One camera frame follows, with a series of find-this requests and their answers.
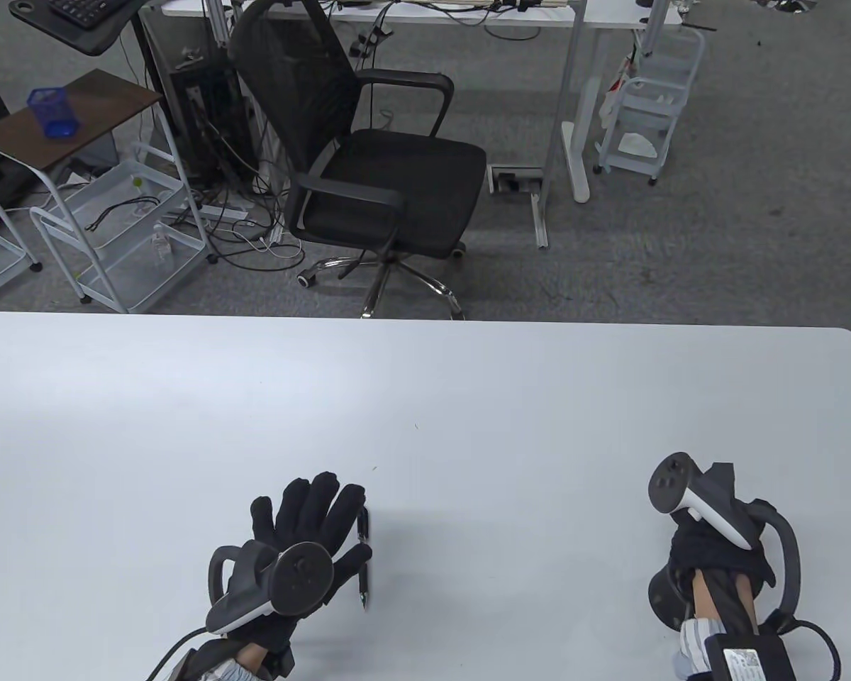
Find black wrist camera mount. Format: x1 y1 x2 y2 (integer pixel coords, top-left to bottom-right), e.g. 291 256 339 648
266 635 299 678

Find person's left hand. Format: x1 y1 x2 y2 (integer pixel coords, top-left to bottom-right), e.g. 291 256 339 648
213 472 374 653

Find white and red hanging bag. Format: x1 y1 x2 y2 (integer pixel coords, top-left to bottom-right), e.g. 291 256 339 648
599 57 639 130

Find black computer tower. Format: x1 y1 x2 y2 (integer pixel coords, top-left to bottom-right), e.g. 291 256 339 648
167 62 252 189

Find black battery box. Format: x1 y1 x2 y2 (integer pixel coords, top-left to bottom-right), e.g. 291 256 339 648
706 631 799 681
177 642 228 681

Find white office desk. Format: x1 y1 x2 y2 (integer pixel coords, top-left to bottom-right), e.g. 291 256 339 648
142 0 685 249

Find brown-top white rolling cart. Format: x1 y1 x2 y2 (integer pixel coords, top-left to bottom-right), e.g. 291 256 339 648
0 69 213 314

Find person's right hand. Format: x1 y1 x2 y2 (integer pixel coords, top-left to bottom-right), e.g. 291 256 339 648
669 500 781 588

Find metal floor outlet box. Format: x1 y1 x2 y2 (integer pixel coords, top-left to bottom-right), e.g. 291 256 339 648
488 165 544 196

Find tangle of floor cables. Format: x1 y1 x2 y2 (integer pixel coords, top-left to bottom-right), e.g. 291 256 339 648
163 163 306 274

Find aluminium frame post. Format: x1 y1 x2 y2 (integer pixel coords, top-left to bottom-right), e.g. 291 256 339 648
200 0 240 50

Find black keyboard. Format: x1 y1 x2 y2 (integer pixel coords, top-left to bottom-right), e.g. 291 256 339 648
46 0 132 29

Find black mesh office chair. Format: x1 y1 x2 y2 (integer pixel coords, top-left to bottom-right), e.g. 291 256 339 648
227 0 488 320

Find black click pen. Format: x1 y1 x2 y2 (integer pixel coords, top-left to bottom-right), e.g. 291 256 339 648
357 507 371 612

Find blue mesh cup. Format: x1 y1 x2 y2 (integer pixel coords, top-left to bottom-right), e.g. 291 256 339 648
27 87 80 139

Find person's right forearm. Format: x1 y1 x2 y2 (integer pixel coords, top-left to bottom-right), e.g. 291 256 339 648
674 567 763 681

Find black and white controller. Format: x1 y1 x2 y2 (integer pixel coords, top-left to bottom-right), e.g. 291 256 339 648
650 453 802 618
206 541 334 636

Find person's left forearm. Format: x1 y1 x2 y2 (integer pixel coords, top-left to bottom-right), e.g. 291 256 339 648
216 638 277 681

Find black cable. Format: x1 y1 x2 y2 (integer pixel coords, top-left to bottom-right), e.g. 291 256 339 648
145 626 210 681
787 617 843 681

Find white plastic utility cart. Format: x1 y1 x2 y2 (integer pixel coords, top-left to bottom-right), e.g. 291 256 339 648
594 27 706 187

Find thin black cord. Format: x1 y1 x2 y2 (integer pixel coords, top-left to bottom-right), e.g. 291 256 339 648
85 196 160 233

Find black mesh pen holder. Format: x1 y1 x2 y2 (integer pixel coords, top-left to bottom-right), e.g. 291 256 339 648
647 564 696 632

